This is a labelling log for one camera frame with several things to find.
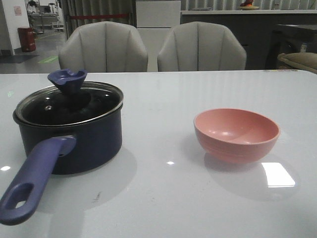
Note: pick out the beige cushion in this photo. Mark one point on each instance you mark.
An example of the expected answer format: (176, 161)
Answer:
(300, 61)

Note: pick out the dark blue saucepan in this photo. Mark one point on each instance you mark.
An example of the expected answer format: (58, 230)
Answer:
(59, 150)

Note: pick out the white cabinet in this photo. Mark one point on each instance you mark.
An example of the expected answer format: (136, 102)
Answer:
(154, 18)

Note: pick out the glass lid blue knob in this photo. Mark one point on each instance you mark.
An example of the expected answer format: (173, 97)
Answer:
(69, 100)

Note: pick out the left grey upholstered chair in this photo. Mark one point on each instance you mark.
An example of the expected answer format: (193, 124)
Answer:
(104, 47)

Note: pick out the pink plastic bowl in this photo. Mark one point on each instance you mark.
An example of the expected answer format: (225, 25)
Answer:
(234, 135)

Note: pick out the red trash bin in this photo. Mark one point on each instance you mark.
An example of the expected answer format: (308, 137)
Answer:
(26, 37)

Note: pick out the right grey upholstered chair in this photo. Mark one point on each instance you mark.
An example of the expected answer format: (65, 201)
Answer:
(201, 46)

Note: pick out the grey upholstered chair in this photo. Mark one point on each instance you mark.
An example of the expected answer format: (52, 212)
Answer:
(104, 47)
(201, 46)

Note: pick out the plate with fruit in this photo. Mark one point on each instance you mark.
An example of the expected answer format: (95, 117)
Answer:
(248, 5)

